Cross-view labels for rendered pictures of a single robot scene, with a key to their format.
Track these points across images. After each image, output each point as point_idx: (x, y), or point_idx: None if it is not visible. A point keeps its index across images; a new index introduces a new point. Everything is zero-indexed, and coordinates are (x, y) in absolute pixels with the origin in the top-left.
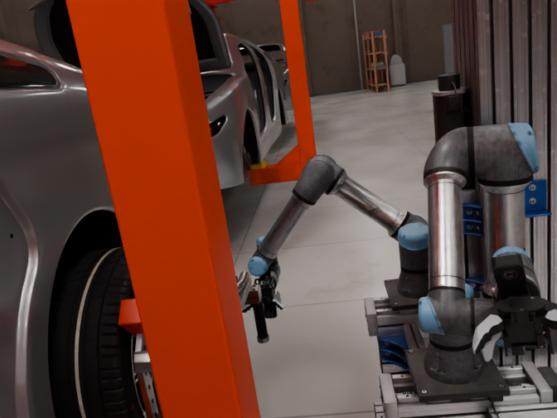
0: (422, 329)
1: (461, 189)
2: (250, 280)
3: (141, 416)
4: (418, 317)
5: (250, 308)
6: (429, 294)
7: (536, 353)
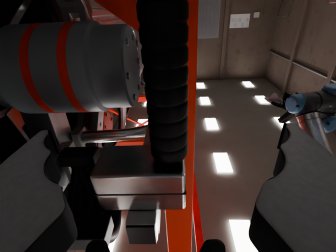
0: (288, 97)
1: None
2: (158, 218)
3: (59, 20)
4: (285, 103)
5: (45, 169)
6: (295, 114)
7: None
